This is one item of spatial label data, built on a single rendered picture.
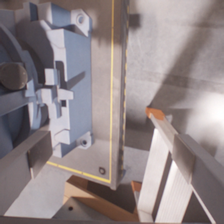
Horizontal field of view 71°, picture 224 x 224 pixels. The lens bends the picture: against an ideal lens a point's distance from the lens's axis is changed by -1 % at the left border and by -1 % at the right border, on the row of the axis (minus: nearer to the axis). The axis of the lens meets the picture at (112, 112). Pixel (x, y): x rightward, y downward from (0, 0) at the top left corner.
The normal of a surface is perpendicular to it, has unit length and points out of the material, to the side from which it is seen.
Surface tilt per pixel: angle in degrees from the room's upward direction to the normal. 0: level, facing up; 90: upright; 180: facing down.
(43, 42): 0
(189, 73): 0
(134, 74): 0
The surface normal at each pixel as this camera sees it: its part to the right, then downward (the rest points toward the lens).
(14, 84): 0.77, 0.18
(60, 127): -0.39, 0.24
